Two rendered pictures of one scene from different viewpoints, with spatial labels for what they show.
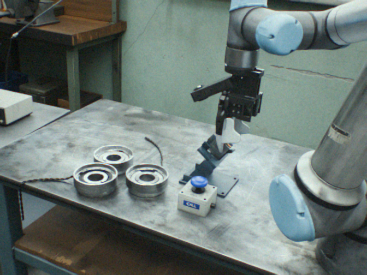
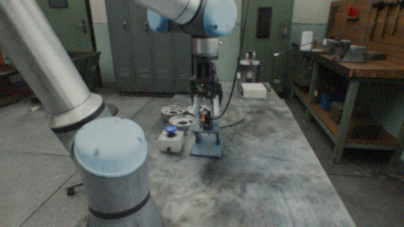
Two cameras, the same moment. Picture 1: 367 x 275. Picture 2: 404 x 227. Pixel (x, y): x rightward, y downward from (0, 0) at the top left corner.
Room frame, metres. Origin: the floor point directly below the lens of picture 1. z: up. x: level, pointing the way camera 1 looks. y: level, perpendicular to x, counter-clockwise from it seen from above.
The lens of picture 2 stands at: (0.72, -0.78, 1.22)
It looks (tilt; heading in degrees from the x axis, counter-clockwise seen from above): 22 degrees down; 74
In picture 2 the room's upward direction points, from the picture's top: straight up
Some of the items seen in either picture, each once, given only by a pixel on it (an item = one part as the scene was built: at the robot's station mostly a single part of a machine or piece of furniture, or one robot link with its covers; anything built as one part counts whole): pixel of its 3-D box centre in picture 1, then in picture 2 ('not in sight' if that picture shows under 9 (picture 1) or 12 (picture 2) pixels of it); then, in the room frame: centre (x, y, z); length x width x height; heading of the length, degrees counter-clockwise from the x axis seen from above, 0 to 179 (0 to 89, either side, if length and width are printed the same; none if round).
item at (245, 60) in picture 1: (242, 56); (206, 46); (0.92, -0.12, 1.14); 0.08 x 0.08 x 0.05
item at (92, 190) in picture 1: (95, 180); (173, 113); (0.87, 0.20, 0.82); 0.10 x 0.10 x 0.04
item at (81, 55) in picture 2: not in sight; (62, 77); (-0.34, 3.39, 0.35); 1.04 x 0.74 x 0.70; 157
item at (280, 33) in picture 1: (278, 31); (177, 16); (0.83, -0.17, 1.22); 0.11 x 0.11 x 0.08; 22
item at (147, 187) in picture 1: (147, 180); (182, 125); (0.89, 0.08, 0.82); 0.10 x 0.10 x 0.04
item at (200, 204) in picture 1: (199, 198); (170, 141); (0.82, -0.05, 0.82); 0.08 x 0.07 x 0.05; 67
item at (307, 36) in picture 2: not in sight; (306, 40); (2.64, 1.66, 0.96); 0.12 x 0.11 x 0.20; 157
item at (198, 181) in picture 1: (198, 187); (171, 133); (0.82, -0.05, 0.85); 0.04 x 0.04 x 0.05
